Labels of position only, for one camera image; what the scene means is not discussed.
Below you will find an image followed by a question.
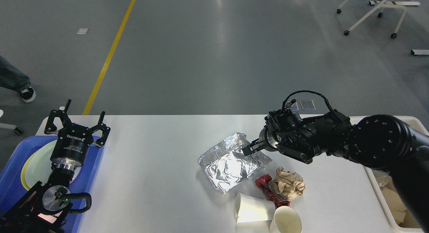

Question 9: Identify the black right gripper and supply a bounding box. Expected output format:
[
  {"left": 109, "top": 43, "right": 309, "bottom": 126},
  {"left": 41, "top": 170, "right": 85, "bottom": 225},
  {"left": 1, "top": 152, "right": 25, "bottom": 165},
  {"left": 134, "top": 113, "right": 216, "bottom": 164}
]
[{"left": 241, "top": 128, "right": 278, "bottom": 156}]

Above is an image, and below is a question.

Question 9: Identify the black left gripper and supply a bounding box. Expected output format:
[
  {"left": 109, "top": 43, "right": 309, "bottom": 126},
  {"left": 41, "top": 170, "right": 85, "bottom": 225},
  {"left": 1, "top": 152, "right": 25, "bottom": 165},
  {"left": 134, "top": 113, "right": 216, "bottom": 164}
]
[{"left": 44, "top": 100, "right": 111, "bottom": 168}]

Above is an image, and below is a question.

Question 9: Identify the aluminium foil tray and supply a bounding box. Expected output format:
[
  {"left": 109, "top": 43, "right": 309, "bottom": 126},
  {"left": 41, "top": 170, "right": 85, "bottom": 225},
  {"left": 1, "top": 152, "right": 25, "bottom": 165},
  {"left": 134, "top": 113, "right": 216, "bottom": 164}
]
[
  {"left": 198, "top": 132, "right": 272, "bottom": 194},
  {"left": 372, "top": 169, "right": 392, "bottom": 187}
]

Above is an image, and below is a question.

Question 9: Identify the brown paper ball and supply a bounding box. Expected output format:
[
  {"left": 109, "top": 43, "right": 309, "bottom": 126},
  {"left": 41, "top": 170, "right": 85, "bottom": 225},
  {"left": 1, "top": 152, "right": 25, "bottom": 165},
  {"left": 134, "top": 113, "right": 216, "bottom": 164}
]
[{"left": 269, "top": 166, "right": 306, "bottom": 200}]

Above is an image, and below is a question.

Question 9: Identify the mint green plate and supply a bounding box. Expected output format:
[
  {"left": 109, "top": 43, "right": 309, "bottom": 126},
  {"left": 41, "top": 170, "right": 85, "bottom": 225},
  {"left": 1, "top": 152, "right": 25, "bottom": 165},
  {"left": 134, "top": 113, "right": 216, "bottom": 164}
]
[{"left": 24, "top": 140, "right": 82, "bottom": 189}]

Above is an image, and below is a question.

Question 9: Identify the white paper cup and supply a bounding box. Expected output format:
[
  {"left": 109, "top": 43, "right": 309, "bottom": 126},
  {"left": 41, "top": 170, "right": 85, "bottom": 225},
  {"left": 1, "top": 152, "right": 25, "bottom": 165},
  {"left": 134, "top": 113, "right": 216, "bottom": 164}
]
[
  {"left": 235, "top": 193, "right": 275, "bottom": 224},
  {"left": 269, "top": 206, "right": 302, "bottom": 233}
]

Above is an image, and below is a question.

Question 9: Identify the brown paper sheet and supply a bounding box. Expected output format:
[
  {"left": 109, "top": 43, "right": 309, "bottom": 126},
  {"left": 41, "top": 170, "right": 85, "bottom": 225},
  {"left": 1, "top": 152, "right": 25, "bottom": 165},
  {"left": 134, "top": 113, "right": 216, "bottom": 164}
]
[{"left": 380, "top": 186, "right": 420, "bottom": 228}]

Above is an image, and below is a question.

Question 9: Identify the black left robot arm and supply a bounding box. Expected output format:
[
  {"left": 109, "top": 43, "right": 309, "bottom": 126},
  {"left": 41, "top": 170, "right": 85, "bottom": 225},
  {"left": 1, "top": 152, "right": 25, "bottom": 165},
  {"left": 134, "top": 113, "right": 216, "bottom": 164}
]
[{"left": 1, "top": 100, "right": 111, "bottom": 233}]

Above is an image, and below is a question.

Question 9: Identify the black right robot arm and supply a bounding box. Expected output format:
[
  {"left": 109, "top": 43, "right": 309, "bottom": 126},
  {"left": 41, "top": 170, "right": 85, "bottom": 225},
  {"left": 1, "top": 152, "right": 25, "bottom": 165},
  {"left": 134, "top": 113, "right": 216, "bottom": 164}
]
[{"left": 242, "top": 91, "right": 429, "bottom": 233}]

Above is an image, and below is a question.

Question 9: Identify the red foil wrapper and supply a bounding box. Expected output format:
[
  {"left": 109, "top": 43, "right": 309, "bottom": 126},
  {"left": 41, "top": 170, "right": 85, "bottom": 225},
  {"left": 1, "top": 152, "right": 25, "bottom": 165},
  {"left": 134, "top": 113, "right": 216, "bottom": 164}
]
[{"left": 255, "top": 174, "right": 291, "bottom": 209}]

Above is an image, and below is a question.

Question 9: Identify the lying white paper cup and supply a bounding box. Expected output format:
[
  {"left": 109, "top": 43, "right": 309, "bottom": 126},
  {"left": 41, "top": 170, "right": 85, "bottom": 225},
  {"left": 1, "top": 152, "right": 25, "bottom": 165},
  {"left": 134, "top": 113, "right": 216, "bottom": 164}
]
[{"left": 235, "top": 193, "right": 275, "bottom": 224}]

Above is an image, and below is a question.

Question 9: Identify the left floor socket cover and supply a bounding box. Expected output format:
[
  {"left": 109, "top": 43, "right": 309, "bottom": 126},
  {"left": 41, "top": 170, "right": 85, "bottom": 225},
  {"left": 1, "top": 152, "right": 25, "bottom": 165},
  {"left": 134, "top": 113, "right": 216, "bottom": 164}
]
[{"left": 288, "top": 99, "right": 299, "bottom": 111}]

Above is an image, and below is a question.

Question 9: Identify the floor socket cover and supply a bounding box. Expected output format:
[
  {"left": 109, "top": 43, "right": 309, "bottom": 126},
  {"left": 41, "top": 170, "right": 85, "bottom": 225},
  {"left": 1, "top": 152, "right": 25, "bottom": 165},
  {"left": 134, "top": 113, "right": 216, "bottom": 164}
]
[
  {"left": 299, "top": 100, "right": 317, "bottom": 111},
  {"left": 288, "top": 99, "right": 299, "bottom": 111}
]

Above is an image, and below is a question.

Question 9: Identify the white chair leg left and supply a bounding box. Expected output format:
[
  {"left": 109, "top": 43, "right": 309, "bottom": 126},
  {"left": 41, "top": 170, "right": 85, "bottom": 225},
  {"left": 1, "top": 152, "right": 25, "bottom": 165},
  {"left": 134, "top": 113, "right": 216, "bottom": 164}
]
[{"left": 0, "top": 122, "right": 24, "bottom": 135}]

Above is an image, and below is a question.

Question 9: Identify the right floor socket cover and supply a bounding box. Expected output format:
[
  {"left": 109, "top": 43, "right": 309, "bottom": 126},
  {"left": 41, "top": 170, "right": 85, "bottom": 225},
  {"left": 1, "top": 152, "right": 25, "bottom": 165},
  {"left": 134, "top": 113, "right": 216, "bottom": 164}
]
[{"left": 299, "top": 100, "right": 317, "bottom": 111}]

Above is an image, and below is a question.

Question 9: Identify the yellow plate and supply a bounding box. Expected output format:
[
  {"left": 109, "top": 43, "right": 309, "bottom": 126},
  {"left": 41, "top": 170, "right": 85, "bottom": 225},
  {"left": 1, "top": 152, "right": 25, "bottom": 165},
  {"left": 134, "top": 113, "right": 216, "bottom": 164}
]
[{"left": 20, "top": 151, "right": 44, "bottom": 190}]

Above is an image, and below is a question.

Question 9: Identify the person's leg and shoe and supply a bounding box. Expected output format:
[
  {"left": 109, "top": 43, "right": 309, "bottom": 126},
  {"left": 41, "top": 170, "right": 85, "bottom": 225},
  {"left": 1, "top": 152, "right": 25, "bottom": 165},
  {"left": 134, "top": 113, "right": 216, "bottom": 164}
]
[{"left": 0, "top": 56, "right": 37, "bottom": 103}]

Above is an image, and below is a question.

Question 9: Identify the blue plastic tray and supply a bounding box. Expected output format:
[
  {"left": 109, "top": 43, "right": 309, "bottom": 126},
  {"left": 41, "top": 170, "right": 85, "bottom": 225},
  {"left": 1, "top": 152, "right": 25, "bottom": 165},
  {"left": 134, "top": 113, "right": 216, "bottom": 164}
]
[{"left": 1, "top": 136, "right": 103, "bottom": 233}]

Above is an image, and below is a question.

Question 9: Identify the beige plastic bin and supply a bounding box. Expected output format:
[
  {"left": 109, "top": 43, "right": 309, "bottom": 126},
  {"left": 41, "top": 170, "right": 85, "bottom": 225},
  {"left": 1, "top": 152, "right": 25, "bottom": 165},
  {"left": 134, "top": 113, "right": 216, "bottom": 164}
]
[{"left": 345, "top": 116, "right": 429, "bottom": 233}]

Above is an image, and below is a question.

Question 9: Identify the white metal bar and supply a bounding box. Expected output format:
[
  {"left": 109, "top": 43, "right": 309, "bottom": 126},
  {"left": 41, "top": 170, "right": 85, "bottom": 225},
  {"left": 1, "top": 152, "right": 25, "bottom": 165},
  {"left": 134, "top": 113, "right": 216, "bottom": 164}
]
[{"left": 411, "top": 49, "right": 429, "bottom": 56}]

